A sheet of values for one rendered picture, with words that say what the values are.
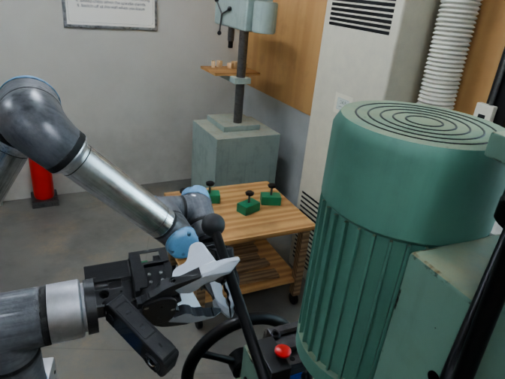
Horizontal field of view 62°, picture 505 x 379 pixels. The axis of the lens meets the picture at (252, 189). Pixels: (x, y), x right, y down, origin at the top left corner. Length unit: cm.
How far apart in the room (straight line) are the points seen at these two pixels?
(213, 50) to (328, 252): 324
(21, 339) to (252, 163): 247
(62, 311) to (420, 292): 41
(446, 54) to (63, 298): 169
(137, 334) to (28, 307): 13
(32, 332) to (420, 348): 43
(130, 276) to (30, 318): 13
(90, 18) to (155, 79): 62
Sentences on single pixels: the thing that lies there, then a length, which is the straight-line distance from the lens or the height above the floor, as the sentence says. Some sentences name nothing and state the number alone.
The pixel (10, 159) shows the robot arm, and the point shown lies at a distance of 98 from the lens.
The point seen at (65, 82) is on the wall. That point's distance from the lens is 340.
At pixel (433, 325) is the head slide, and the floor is 137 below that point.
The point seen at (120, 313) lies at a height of 121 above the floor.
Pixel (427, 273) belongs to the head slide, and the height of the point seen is 140.
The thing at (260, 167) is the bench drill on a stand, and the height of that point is 47.
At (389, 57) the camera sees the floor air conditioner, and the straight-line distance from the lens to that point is 197.
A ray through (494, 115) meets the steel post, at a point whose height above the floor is 124.
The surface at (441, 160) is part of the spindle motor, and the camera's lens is 38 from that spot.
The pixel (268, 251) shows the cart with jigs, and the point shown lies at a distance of 258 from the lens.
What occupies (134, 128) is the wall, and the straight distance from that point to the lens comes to 357.
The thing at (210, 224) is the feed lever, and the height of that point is 129.
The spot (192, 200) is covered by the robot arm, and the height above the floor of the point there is 108.
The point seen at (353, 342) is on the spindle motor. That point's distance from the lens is 49.
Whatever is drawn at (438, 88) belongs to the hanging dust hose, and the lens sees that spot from 195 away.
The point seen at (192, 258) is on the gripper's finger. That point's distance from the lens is 59.
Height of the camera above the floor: 160
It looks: 25 degrees down
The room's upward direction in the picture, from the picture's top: 6 degrees clockwise
